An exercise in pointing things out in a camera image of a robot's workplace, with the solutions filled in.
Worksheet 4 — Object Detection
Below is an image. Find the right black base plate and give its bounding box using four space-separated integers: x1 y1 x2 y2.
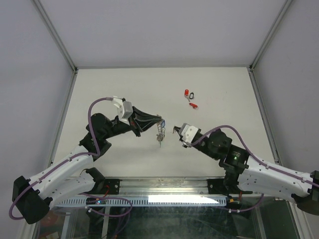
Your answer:
206 178 237 196

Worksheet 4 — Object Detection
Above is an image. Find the red tag with ring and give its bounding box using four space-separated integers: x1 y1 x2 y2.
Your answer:
189 103 198 110

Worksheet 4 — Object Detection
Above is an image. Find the purple cable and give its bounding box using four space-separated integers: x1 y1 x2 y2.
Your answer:
190 124 319 214
8 97 133 221

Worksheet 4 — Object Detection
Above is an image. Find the white slotted cable duct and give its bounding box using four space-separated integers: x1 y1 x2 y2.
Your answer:
57 195 227 208

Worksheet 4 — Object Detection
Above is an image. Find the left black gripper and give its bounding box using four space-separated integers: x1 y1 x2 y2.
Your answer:
102 106 161 139

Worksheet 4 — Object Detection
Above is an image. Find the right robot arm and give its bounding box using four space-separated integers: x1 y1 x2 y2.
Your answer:
173 123 319 215

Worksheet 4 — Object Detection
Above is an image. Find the aluminium mounting rail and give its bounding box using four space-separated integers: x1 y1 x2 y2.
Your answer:
31 175 300 197

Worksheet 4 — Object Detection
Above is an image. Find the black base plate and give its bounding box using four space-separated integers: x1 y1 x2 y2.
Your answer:
206 178 237 196
85 178 121 196

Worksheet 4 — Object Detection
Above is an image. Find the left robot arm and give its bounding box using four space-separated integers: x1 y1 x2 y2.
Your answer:
9 107 162 225

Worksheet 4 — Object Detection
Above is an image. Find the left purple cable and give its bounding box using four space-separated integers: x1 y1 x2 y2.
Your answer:
8 97 133 221

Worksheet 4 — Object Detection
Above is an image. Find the red tag key upper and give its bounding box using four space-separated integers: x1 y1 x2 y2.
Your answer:
184 89 190 102

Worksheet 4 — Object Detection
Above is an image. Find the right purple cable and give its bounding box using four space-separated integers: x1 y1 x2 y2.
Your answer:
190 124 319 214

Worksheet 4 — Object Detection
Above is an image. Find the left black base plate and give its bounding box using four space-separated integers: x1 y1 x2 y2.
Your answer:
85 178 121 196

